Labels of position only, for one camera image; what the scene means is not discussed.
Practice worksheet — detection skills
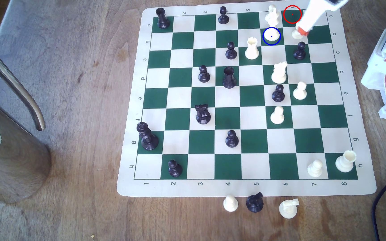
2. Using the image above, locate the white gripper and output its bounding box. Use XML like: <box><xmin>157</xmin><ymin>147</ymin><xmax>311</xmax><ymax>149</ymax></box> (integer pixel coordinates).
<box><xmin>295</xmin><ymin>0</ymin><xmax>350</xmax><ymax>36</ymax></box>

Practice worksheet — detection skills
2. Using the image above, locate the white king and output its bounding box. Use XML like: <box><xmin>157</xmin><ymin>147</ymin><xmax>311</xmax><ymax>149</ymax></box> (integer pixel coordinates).
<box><xmin>263</xmin><ymin>5</ymin><xmax>281</xmax><ymax>44</ymax></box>

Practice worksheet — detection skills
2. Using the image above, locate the green white chess mat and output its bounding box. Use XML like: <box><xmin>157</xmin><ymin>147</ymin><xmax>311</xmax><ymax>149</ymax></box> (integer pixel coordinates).
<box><xmin>117</xmin><ymin>0</ymin><xmax>377</xmax><ymax>197</ymax></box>

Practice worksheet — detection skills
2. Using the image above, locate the black pawn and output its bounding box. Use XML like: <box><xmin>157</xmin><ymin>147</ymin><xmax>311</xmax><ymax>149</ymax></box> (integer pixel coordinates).
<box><xmin>198</xmin><ymin>65</ymin><xmax>211</xmax><ymax>83</ymax></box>
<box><xmin>218</xmin><ymin>6</ymin><xmax>230</xmax><ymax>25</ymax></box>
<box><xmin>168</xmin><ymin>160</ymin><xmax>183</xmax><ymax>178</ymax></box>
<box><xmin>225</xmin><ymin>42</ymin><xmax>238</xmax><ymax>60</ymax></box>
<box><xmin>272</xmin><ymin>84</ymin><xmax>285</xmax><ymax>103</ymax></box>
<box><xmin>225</xmin><ymin>130</ymin><xmax>240</xmax><ymax>148</ymax></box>
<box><xmin>293</xmin><ymin>41</ymin><xmax>307</xmax><ymax>61</ymax></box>

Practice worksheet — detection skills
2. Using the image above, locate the white knight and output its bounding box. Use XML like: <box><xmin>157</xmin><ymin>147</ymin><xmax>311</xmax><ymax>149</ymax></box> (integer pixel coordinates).
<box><xmin>271</xmin><ymin>62</ymin><xmax>288</xmax><ymax>84</ymax></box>
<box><xmin>279</xmin><ymin>198</ymin><xmax>300</xmax><ymax>219</ymax></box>

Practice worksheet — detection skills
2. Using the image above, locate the white rook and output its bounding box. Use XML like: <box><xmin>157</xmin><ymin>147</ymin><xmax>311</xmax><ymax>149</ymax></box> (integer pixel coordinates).
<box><xmin>335</xmin><ymin>150</ymin><xmax>357</xmax><ymax>173</ymax></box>
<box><xmin>245</xmin><ymin>37</ymin><xmax>260</xmax><ymax>60</ymax></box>

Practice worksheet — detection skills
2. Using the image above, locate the black rook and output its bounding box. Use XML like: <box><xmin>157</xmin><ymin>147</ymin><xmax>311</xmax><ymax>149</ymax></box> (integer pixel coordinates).
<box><xmin>222</xmin><ymin>66</ymin><xmax>237</xmax><ymax>89</ymax></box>
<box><xmin>155</xmin><ymin>8</ymin><xmax>171</xmax><ymax>29</ymax></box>

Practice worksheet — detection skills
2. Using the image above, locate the black knight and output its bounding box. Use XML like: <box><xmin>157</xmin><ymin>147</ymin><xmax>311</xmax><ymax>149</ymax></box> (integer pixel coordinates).
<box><xmin>195</xmin><ymin>104</ymin><xmax>212</xmax><ymax>125</ymax></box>
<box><xmin>246</xmin><ymin>192</ymin><xmax>264</xmax><ymax>213</ymax></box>

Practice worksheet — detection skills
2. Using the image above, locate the black king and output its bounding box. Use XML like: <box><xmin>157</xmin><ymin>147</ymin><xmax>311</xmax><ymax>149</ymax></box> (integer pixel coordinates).
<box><xmin>137</xmin><ymin>122</ymin><xmax>159</xmax><ymax>151</ymax></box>

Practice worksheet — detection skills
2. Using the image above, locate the steel jug with handle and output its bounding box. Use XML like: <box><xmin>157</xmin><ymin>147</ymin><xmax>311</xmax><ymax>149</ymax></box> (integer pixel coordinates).
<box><xmin>0</xmin><ymin>41</ymin><xmax>52</xmax><ymax>205</ymax></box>

